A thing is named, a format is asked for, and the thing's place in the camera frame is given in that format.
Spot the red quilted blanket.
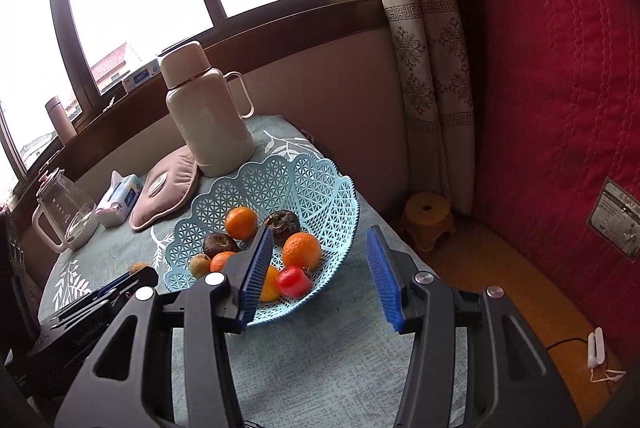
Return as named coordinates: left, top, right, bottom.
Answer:
left=430, top=0, right=640, bottom=359

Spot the yellow plastic stool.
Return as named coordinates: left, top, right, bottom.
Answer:
left=400, top=191, right=456, bottom=252

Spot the white plug with cable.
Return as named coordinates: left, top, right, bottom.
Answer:
left=586, top=328, right=626, bottom=384

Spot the glass kettle with white handle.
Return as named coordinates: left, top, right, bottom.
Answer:
left=32, top=167, right=98, bottom=253

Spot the dark mangosteen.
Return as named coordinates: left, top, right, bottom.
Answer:
left=263, top=210, right=302, bottom=246

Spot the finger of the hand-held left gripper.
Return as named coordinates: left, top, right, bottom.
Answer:
left=30, top=299, right=118, bottom=359
left=95, top=265, right=160, bottom=298

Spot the beige patterned curtain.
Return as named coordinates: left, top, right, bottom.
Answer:
left=345, top=0, right=476, bottom=215

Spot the pink hot water bag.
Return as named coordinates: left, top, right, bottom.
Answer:
left=129, top=145, right=201, bottom=231

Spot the light blue plastic basket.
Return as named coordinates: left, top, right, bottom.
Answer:
left=162, top=153, right=361, bottom=328

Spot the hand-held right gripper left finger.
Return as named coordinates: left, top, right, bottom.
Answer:
left=54, top=225, right=275, bottom=428

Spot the soft tissue pack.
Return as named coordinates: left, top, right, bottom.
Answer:
left=95, top=171, right=141, bottom=228

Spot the white and blue box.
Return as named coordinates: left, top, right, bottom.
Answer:
left=121, top=62, right=162, bottom=92

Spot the pink tumbler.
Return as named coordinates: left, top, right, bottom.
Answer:
left=45, top=96, right=77, bottom=144

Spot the black cable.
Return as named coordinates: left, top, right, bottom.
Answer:
left=545, top=337, right=591, bottom=351

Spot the red tomato with calyx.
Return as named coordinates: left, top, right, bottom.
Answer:
left=275, top=265, right=313, bottom=299

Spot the teal leaf print tablecloth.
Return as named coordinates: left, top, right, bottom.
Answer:
left=37, top=113, right=468, bottom=428

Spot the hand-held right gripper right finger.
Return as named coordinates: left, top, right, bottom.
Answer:
left=365, top=225, right=583, bottom=428

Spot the wooden frame window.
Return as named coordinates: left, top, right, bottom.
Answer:
left=0, top=0, right=381, bottom=179

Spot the cream thermos jug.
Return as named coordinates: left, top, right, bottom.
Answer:
left=159, top=41, right=257, bottom=178

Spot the lumpy dark water chestnut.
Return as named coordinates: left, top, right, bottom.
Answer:
left=202, top=232, right=240, bottom=259

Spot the grey label patch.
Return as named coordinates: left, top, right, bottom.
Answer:
left=587, top=178, right=640, bottom=259

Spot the small mandarin orange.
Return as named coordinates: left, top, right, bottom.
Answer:
left=282, top=232, right=322, bottom=271
left=210, top=251, right=236, bottom=273

